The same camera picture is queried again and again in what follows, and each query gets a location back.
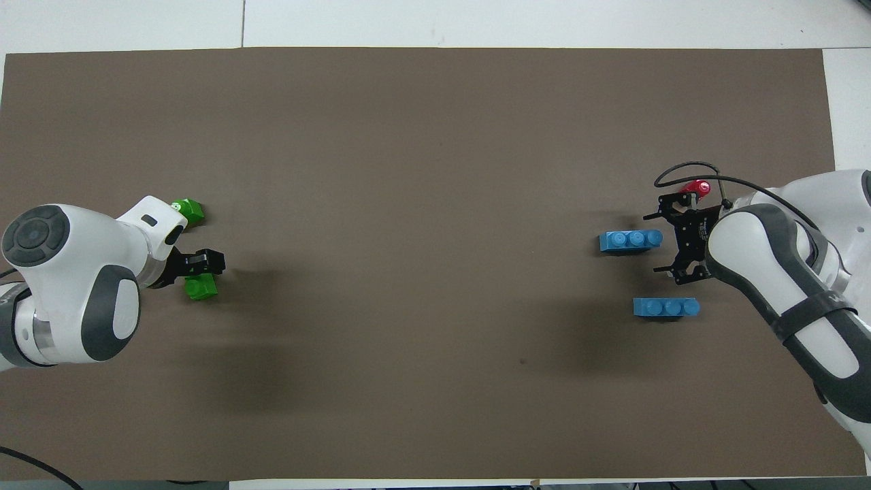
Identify brown paper table mat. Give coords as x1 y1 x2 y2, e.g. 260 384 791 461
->
0 46 868 480

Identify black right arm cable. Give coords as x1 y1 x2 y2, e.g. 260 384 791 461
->
654 161 821 231

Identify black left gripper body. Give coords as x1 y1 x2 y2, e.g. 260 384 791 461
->
146 246 206 289

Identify green two-stud toy brick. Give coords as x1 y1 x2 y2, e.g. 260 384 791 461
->
184 274 219 301
170 198 206 228

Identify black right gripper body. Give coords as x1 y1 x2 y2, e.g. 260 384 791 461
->
672 203 722 284

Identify blue three-stud toy brick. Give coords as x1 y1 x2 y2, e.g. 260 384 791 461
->
599 229 663 257
633 297 701 319

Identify black left base cables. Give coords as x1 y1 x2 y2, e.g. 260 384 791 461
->
0 446 84 490

